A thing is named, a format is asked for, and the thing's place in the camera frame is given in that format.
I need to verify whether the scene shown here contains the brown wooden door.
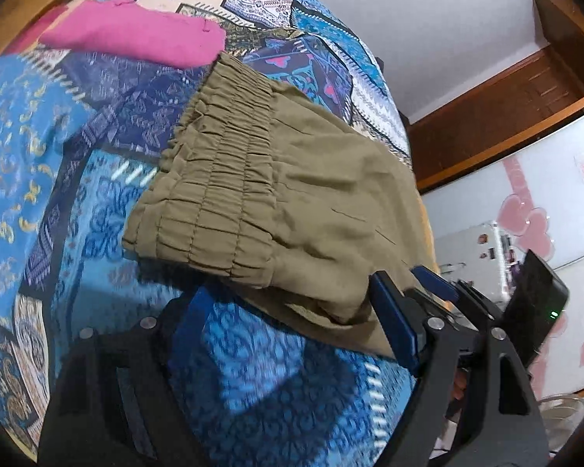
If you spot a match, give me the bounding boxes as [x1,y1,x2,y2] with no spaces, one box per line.
[408,0,584,193]

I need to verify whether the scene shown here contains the folded pink garment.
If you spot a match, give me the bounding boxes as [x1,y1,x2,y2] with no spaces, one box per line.
[5,0,227,68]

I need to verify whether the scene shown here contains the olive green pants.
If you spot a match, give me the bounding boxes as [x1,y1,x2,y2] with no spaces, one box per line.
[122,54,436,356]

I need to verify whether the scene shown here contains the patchwork patterned bed sheet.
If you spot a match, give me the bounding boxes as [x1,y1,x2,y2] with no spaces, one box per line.
[0,0,410,461]

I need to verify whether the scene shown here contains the white storage box with stickers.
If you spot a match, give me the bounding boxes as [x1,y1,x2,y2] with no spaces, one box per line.
[434,221,520,310]

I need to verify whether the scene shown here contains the white wardrobe with pink hearts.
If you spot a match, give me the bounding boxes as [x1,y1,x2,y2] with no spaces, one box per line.
[423,116,584,397]

